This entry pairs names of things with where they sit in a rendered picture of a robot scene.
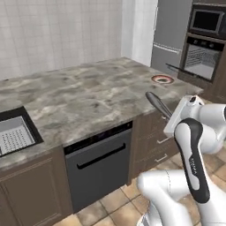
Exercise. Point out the brown oven cabinet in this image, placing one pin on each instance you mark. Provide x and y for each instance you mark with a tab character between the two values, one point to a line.
220	85

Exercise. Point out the black sink with steel basin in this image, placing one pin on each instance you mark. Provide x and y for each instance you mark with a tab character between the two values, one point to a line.
14	135

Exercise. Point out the black oven door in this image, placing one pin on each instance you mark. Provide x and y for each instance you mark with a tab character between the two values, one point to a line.
188	71

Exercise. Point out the brown drawer front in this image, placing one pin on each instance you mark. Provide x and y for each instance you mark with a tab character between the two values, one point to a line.
147	145
150	123
145	166

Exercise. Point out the dark grey dishwasher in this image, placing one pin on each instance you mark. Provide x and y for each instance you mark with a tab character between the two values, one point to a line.
100	173

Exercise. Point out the red rimmed plate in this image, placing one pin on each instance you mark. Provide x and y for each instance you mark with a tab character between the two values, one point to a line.
162	78

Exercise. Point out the black microwave oven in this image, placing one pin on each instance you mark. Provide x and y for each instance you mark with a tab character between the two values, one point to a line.
207	20

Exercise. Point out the grey fridge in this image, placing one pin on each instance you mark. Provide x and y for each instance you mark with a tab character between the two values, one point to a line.
170	29

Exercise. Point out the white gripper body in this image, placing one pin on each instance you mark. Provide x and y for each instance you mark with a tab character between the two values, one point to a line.
176	117

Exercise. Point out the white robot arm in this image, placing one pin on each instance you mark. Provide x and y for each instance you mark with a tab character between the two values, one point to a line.
188	188

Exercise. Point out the brown cupboard door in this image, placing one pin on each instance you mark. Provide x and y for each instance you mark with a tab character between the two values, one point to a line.
32	191

